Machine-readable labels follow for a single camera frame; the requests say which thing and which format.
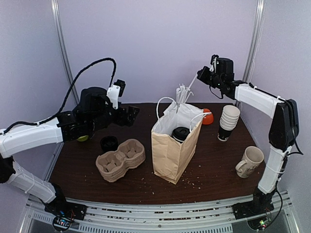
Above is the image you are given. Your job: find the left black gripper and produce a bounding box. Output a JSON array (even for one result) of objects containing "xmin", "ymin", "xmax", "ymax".
[{"xmin": 88, "ymin": 101, "xmax": 139, "ymax": 132}]

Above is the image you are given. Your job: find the black plastic cup lid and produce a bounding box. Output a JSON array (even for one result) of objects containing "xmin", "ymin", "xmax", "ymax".
[{"xmin": 172, "ymin": 127, "xmax": 190, "ymax": 137}]

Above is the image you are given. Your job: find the black paper coffee cup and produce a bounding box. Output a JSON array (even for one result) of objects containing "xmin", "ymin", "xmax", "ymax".
[{"xmin": 173, "ymin": 135, "xmax": 187, "ymax": 143}]

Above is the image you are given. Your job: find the brown pulp cup carrier stack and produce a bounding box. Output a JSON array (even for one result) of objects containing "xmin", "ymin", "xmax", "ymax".
[{"xmin": 95, "ymin": 139, "xmax": 146, "ymax": 183}]

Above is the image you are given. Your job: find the brown paper takeout bag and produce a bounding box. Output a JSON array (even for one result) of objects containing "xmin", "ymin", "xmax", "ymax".
[{"xmin": 151, "ymin": 97, "xmax": 209, "ymax": 184}]

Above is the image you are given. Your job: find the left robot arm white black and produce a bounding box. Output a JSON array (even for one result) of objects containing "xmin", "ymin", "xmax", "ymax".
[{"xmin": 0, "ymin": 85, "xmax": 139, "ymax": 216}]

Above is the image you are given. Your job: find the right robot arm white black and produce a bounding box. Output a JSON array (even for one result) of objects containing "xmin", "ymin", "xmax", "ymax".
[{"xmin": 197, "ymin": 54, "xmax": 299, "ymax": 215}]

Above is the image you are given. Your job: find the glass jar of straws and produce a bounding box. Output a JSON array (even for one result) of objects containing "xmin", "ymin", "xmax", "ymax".
[{"xmin": 175, "ymin": 84, "xmax": 194, "ymax": 106}]

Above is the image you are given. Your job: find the orange small bowl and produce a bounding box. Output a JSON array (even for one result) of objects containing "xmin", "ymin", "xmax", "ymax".
[{"xmin": 202, "ymin": 108, "xmax": 214, "ymax": 125}]

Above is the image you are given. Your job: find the stack of paper cups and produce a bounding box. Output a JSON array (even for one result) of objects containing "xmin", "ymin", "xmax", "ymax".
[{"xmin": 218, "ymin": 105, "xmax": 241, "ymax": 142}]

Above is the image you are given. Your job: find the green small bowl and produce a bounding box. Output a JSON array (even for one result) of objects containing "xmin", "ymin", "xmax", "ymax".
[{"xmin": 77, "ymin": 135, "xmax": 88, "ymax": 142}]

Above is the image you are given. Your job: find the beige ceramic mug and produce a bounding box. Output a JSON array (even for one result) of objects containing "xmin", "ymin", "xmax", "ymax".
[{"xmin": 235, "ymin": 146, "xmax": 264, "ymax": 178}]

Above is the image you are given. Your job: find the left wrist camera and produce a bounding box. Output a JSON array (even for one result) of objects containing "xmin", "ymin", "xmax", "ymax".
[{"xmin": 106, "ymin": 79, "xmax": 126, "ymax": 110}]

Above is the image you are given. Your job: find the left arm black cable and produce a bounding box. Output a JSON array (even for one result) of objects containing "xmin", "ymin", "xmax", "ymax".
[{"xmin": 0, "ymin": 57, "xmax": 118, "ymax": 134}]

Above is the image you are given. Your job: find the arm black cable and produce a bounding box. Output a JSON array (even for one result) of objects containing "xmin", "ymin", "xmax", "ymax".
[
  {"xmin": 286, "ymin": 99, "xmax": 304, "ymax": 156},
  {"xmin": 0, "ymin": 57, "xmax": 118, "ymax": 134}
]

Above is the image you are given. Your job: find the right aluminium frame post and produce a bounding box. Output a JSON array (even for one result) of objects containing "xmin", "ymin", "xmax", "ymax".
[{"xmin": 242, "ymin": 0, "xmax": 266, "ymax": 83}]

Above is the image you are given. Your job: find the aluminium frame post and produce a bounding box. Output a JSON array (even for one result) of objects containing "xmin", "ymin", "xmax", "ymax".
[
  {"xmin": 50, "ymin": 0, "xmax": 81, "ymax": 107},
  {"xmin": 242, "ymin": 0, "xmax": 266, "ymax": 83}
]

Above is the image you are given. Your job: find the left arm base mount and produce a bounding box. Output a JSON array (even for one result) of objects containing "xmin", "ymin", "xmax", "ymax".
[{"xmin": 41, "ymin": 198, "xmax": 87, "ymax": 233}]

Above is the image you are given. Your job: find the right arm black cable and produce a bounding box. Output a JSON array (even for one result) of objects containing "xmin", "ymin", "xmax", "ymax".
[{"xmin": 286, "ymin": 99, "xmax": 304, "ymax": 156}]

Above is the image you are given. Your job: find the left aluminium frame post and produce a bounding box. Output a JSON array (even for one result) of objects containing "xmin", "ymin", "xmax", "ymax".
[{"xmin": 50, "ymin": 0, "xmax": 81, "ymax": 107}]

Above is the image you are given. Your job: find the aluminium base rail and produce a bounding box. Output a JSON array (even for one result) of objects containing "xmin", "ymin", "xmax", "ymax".
[{"xmin": 20, "ymin": 190, "xmax": 298, "ymax": 233}]

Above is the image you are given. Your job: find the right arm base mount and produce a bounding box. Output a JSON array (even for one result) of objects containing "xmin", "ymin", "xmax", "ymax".
[{"xmin": 232, "ymin": 191, "xmax": 274, "ymax": 220}]

